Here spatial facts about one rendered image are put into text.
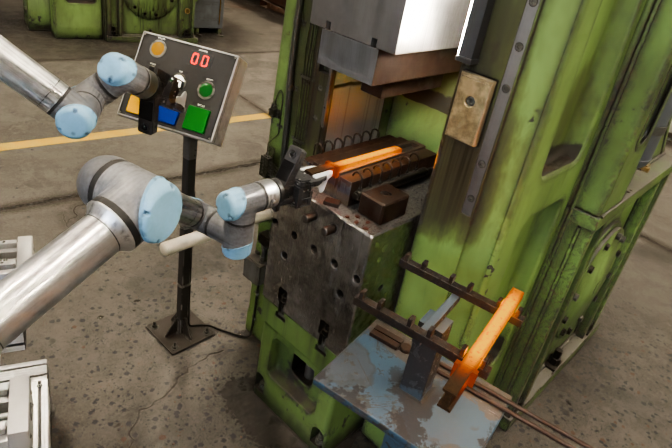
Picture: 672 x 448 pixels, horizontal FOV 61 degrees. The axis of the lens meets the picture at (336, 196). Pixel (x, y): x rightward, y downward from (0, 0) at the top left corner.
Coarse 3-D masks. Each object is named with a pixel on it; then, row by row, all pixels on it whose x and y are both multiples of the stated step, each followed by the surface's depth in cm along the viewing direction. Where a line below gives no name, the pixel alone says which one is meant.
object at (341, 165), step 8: (376, 152) 174; (384, 152) 175; (392, 152) 177; (328, 160) 161; (344, 160) 164; (352, 160) 165; (360, 160) 166; (368, 160) 169; (312, 168) 155; (320, 168) 155; (328, 168) 156; (336, 168) 158; (344, 168) 162; (336, 176) 159
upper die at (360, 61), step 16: (320, 48) 152; (336, 48) 149; (352, 48) 145; (368, 48) 141; (336, 64) 150; (352, 64) 146; (368, 64) 143; (384, 64) 143; (400, 64) 149; (416, 64) 154; (432, 64) 160; (448, 64) 166; (368, 80) 144; (384, 80) 146; (400, 80) 152
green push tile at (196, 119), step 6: (192, 108) 173; (198, 108) 173; (186, 114) 174; (192, 114) 173; (198, 114) 173; (204, 114) 172; (186, 120) 174; (192, 120) 173; (198, 120) 173; (204, 120) 172; (186, 126) 173; (192, 126) 173; (198, 126) 173; (204, 126) 172; (198, 132) 172; (204, 132) 173
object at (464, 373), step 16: (512, 288) 132; (512, 304) 127; (496, 320) 121; (480, 336) 115; (496, 336) 116; (480, 352) 111; (464, 368) 105; (448, 384) 100; (464, 384) 106; (448, 400) 100
